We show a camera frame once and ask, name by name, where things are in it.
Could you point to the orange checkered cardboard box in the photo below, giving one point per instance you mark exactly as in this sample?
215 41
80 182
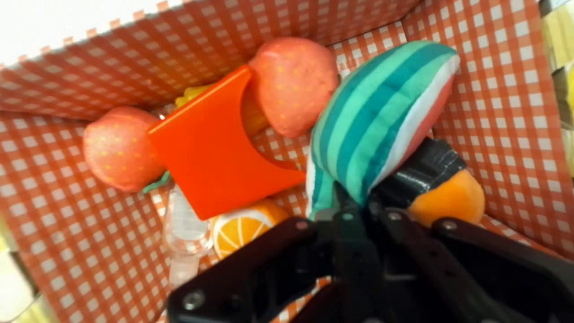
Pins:
91 252

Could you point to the clear plastic toy bottle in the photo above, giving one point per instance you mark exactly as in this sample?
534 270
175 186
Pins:
182 234

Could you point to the yellow fries bundle toy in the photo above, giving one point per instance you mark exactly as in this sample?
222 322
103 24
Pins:
191 94

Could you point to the orange fry container toy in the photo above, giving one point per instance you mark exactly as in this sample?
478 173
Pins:
209 155

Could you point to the red strawberry plushie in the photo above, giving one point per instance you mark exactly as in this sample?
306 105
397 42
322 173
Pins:
118 150
293 84

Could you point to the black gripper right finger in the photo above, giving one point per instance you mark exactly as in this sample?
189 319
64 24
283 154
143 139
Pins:
455 276

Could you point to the round orange plushie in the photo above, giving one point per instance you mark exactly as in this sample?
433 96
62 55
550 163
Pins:
455 200

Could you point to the orange slice toy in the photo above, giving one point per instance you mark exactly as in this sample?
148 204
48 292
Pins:
240 231

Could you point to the watermelon slice plushie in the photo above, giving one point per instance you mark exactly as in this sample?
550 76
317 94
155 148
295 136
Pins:
378 120

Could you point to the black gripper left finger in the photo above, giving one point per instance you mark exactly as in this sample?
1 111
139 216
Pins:
270 276

